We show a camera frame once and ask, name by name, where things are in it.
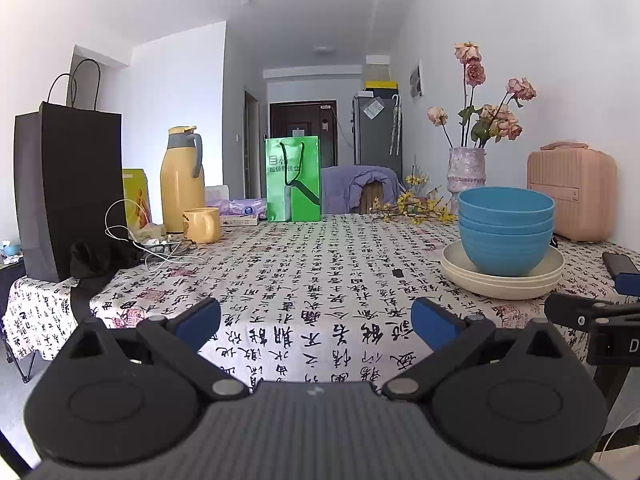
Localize black paper bag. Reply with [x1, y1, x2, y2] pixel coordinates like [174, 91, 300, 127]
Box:
[14, 58, 128, 283]

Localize yellow-green snack packet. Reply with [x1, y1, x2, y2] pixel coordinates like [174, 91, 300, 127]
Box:
[122, 167, 152, 231]

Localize beige cloth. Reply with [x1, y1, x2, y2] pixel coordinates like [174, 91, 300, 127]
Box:
[131, 223, 167, 242]

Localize black cloth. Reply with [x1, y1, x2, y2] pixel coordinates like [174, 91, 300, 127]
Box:
[69, 239, 148, 331]

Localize purple tissue packet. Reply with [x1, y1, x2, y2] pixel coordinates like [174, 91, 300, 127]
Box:
[220, 197, 268, 217]
[205, 185, 231, 211]

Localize green paper bag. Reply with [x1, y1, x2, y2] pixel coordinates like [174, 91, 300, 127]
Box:
[265, 136, 322, 223]

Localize black smartphone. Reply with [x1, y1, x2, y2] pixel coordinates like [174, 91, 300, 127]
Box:
[601, 251, 640, 279]

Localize pink vanity case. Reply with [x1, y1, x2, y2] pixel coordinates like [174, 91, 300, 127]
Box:
[526, 141, 617, 242]

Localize hanging umbrella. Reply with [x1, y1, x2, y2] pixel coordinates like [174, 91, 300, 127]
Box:
[389, 94, 403, 157]

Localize brown interior door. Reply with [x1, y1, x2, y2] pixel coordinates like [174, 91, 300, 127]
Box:
[244, 90, 261, 200]

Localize wooden chair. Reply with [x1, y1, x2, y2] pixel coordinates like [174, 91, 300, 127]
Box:
[360, 183, 388, 213]

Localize blue bowl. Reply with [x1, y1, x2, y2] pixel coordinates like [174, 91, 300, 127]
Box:
[457, 186, 556, 225]
[458, 212, 555, 236]
[459, 222, 555, 277]

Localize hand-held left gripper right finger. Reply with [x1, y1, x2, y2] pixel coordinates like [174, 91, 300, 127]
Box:
[382, 296, 576, 402]

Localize dried pink roses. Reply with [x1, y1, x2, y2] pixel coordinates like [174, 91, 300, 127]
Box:
[426, 41, 538, 150]

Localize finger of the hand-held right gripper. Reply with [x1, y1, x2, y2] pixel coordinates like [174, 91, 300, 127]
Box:
[614, 272, 640, 297]
[544, 292, 640, 333]

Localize wall picture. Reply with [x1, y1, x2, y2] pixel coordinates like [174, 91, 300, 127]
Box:
[409, 60, 425, 101]

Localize cream plate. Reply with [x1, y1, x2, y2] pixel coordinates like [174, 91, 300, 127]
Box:
[442, 267, 563, 301]
[441, 240, 565, 283]
[441, 260, 565, 292]

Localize calligraphy printed tablecloth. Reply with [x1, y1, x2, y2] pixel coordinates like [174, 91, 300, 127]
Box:
[2, 212, 640, 396]

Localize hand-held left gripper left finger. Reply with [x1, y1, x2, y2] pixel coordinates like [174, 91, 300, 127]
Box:
[57, 296, 249, 402]

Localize yellow flower branch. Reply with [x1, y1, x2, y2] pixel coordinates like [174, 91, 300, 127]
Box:
[372, 162, 460, 226]

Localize yellow mug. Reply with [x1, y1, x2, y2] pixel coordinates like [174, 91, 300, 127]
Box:
[181, 206, 222, 244]

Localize purple jacket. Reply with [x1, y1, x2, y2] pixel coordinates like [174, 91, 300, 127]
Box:
[320, 165, 403, 216]

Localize pink ceramic vase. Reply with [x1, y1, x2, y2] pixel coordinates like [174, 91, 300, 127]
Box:
[447, 146, 487, 206]

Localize dark entrance door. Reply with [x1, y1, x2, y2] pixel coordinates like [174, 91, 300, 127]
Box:
[269, 101, 337, 168]

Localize grey refrigerator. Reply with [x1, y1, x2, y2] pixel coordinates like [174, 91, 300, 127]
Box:
[352, 91, 403, 171]

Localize yellow thermos jug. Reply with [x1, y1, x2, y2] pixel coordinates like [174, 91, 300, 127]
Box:
[160, 126, 206, 233]

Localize tangled white cables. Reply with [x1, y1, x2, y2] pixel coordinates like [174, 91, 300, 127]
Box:
[104, 199, 206, 263]

